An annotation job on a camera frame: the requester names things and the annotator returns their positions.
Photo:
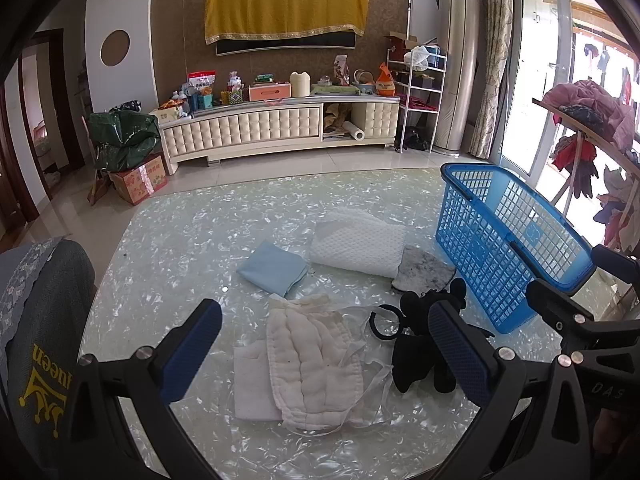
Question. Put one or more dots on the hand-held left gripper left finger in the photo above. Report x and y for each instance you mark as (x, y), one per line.
(192, 350)

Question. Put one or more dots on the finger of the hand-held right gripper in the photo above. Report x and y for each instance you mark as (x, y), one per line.
(555, 302)
(615, 262)

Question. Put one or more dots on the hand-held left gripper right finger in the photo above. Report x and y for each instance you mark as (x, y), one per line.
(457, 355)

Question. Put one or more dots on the black headband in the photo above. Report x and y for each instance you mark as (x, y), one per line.
(373, 325)

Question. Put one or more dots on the white quilted cloth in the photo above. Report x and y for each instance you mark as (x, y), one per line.
(305, 360)

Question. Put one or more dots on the light blue cloth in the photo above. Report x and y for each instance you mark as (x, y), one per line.
(272, 267)

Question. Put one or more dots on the white waffle towel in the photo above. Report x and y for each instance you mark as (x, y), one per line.
(355, 245)

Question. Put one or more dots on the blue plastic basket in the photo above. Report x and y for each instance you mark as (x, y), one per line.
(465, 167)

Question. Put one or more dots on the wooden drying rack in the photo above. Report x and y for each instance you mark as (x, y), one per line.
(590, 134)

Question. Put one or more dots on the pink clothes pile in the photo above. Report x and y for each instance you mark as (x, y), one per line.
(595, 95)

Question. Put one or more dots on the pink print cardboard box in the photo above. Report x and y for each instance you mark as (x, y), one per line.
(140, 180)

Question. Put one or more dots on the glass sliding door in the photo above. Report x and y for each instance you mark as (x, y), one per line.
(542, 85)

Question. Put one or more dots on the hanging laundry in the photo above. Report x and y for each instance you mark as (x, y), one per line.
(602, 62)

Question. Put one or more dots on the black bag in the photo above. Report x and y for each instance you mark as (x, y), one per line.
(412, 139)

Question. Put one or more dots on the cream tufted TV cabinet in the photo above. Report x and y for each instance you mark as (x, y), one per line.
(240, 130)

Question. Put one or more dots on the green plastic bag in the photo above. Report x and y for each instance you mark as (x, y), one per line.
(125, 135)

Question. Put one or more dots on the patterned curtain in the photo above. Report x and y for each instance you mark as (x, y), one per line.
(492, 60)

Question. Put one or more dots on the paper towel roll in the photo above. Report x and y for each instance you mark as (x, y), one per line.
(355, 131)

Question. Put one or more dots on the white metal shelf rack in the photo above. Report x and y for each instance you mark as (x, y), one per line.
(417, 86)

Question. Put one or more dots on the standing air conditioner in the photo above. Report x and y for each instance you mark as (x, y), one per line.
(457, 60)

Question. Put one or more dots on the pink tissue box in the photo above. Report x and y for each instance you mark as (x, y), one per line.
(270, 92)

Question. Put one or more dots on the red white snack bag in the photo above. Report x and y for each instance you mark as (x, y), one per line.
(202, 81)

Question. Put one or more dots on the light blue plastic box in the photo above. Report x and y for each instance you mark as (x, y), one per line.
(436, 57)

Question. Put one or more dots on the orange bag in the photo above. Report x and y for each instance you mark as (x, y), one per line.
(386, 85)

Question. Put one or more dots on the white plastic bag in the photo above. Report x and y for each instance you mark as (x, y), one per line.
(417, 56)

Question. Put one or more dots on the open cardboard box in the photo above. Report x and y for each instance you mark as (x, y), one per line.
(397, 42)

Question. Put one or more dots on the brown snack bag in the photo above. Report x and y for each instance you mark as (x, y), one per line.
(341, 70)

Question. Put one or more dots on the black television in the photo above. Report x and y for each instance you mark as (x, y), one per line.
(285, 46)

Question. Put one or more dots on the yellow cloth cover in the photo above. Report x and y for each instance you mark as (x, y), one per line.
(285, 7)

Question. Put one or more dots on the dark wooden door frame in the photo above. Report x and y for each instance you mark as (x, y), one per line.
(75, 152)

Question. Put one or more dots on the brown round wall disc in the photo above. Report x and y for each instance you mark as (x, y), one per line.
(115, 47)

